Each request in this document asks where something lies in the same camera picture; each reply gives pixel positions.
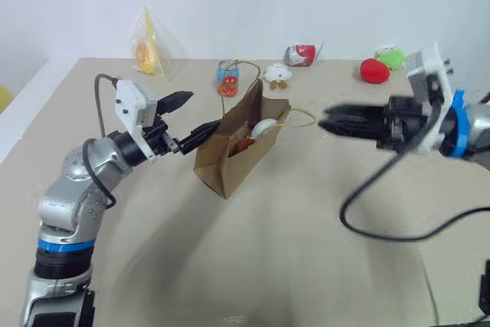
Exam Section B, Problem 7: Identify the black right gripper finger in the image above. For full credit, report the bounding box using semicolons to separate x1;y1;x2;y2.
317;119;387;143
323;103;388;124

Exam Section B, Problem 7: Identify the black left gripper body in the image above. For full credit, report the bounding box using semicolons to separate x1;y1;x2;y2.
143;113;181;159

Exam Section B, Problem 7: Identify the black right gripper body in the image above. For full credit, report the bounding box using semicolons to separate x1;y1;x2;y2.
376;95;442;155

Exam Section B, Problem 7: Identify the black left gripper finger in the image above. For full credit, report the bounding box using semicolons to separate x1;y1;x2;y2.
156;90;195;117
178;118;223;155

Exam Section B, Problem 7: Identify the brown paper bag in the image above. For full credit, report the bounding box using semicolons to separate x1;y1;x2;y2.
192;59;319;201

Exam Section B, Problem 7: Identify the orange item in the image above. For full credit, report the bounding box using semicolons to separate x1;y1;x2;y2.
232;136;256;155

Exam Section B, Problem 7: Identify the yellow white egg plush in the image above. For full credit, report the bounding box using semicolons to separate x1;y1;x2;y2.
250;117;280;141

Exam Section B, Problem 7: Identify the clear plastic bag with snack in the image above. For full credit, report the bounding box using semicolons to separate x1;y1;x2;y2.
129;5;189;83

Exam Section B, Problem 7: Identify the red plush toy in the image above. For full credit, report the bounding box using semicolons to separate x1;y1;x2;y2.
360;57;391;84

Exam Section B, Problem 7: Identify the blue tomato print can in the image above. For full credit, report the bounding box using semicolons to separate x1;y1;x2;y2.
216;59;240;97

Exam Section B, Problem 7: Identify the green plush toy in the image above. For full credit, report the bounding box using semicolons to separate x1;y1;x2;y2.
375;47;408;72

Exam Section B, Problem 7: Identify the red drink can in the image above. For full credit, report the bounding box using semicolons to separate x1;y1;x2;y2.
283;44;317;68

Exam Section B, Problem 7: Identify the white sheep plush toy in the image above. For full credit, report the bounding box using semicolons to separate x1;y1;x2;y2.
264;62;294;91

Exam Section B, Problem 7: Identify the beige table cloth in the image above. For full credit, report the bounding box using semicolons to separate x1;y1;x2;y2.
0;57;490;327

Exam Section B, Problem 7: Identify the yellow object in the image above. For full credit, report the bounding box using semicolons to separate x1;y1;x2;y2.
0;85;16;114

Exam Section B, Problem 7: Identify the dark rounded shape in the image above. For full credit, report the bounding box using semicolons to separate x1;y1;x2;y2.
478;259;490;309

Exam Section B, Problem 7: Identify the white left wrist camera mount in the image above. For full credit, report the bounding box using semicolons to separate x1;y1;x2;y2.
114;79;161;162

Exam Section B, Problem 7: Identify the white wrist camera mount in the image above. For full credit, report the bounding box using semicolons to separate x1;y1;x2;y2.
404;41;457;156
114;79;161;162

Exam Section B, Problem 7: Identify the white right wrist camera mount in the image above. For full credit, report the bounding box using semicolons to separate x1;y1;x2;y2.
404;41;457;156

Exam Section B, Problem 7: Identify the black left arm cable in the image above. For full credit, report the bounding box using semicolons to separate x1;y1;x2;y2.
81;73;120;210

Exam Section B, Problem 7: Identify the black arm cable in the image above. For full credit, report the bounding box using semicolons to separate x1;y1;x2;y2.
339;142;490;327
81;73;120;210

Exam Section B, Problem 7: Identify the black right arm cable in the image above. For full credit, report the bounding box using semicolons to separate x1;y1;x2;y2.
339;142;490;327

